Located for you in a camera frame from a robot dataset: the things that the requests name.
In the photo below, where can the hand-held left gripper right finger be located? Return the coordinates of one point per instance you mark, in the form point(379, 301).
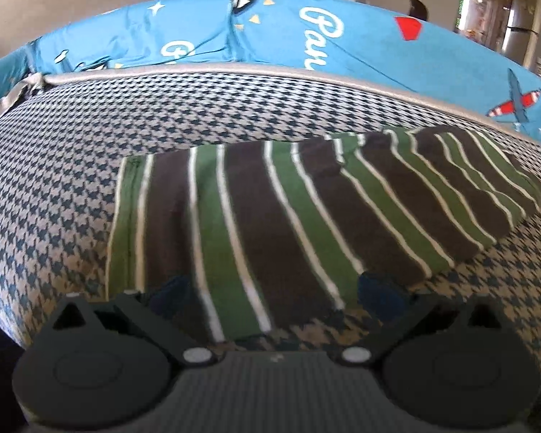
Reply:
point(381, 297)

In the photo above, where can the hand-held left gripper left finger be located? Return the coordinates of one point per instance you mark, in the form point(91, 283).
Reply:
point(167, 300)

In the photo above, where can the green brown striped t-shirt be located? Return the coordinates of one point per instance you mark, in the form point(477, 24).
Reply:
point(275, 212)

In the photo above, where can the houndstooth sofa seat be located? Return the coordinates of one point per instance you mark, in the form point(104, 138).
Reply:
point(72, 144)

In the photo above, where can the blue printed blanket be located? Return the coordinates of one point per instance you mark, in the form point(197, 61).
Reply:
point(369, 63)

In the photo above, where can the black chair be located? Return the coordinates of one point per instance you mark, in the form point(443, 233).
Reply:
point(418, 9)

